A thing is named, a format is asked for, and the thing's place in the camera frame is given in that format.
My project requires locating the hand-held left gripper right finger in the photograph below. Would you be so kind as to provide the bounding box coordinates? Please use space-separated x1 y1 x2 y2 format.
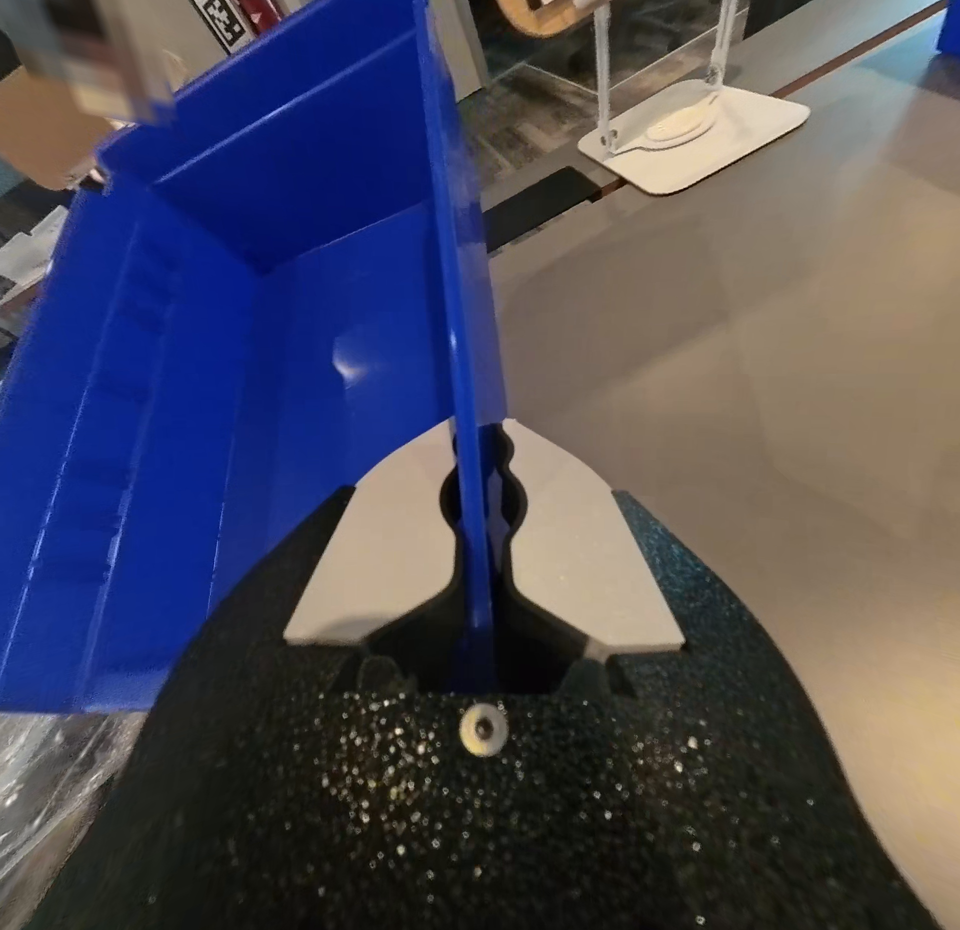
483 417 687 653

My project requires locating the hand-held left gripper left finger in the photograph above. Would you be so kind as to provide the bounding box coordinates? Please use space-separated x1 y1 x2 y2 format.
283 417 474 649

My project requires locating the clear plastic bag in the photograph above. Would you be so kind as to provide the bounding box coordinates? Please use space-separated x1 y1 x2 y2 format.
0 712 147 930

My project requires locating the instruction sheet on stand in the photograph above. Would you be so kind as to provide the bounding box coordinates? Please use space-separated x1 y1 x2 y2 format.
487 0 813 196

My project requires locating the cardboard box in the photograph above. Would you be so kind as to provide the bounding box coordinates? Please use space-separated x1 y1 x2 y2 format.
0 71 114 190

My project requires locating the grey door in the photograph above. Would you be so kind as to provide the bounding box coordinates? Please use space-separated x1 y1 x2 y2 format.
429 0 489 98

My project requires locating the printed marker sign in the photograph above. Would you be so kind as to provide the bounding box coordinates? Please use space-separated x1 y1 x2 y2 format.
185 0 260 55

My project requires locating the black desk cable cover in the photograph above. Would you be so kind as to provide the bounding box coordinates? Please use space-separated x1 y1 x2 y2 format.
483 167 601 257

